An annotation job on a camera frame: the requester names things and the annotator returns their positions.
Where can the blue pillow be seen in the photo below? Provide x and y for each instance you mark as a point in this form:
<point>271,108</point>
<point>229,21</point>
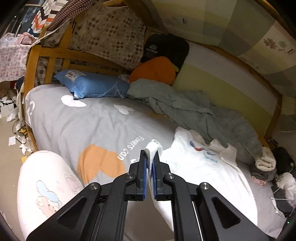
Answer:
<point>92,85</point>

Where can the pink folded garment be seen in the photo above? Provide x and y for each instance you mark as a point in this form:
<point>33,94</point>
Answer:
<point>261,183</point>

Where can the white plastic bag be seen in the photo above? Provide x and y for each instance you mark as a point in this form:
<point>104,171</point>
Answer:
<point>286,182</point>

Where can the person's white pyjama leg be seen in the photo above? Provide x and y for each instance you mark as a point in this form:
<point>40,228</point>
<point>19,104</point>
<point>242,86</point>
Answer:
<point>45,184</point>

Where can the wooden bed frame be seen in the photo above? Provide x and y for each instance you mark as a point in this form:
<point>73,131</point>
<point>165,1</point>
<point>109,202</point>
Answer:
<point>267,140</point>

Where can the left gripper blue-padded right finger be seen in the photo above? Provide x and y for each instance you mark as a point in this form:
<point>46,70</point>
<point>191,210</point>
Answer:
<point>200,212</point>

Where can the dark grey folded garment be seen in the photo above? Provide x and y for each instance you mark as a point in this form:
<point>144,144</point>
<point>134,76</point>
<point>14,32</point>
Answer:
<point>262,175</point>

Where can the checked floral curtain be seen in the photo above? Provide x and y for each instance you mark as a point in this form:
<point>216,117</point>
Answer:
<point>88,36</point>

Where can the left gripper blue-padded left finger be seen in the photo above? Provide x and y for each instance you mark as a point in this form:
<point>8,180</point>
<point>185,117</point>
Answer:
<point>98,212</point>

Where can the black printed cushion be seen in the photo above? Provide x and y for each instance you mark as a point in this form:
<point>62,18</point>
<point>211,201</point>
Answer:
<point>170,46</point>

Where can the green checked canopy fabric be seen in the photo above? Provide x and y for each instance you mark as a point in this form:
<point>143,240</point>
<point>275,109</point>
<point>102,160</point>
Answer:
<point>244,29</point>

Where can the green and white headboard pad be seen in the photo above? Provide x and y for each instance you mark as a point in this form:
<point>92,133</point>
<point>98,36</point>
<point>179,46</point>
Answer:
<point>227,85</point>

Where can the white printed t-shirt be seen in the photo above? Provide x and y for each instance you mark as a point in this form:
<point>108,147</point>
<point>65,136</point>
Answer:
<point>195,161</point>

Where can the grey printed bed sheet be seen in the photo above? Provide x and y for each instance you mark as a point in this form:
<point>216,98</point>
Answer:
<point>100,138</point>

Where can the grey-green crumpled duvet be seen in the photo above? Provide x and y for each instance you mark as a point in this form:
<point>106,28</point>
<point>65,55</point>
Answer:
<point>193,110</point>

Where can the orange plush cushion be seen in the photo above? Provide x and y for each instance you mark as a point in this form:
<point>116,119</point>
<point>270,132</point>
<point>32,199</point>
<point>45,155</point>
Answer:
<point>158,69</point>

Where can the beige rolled towel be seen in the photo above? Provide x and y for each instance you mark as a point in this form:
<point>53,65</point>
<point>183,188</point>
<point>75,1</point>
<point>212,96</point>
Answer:
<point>266,161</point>

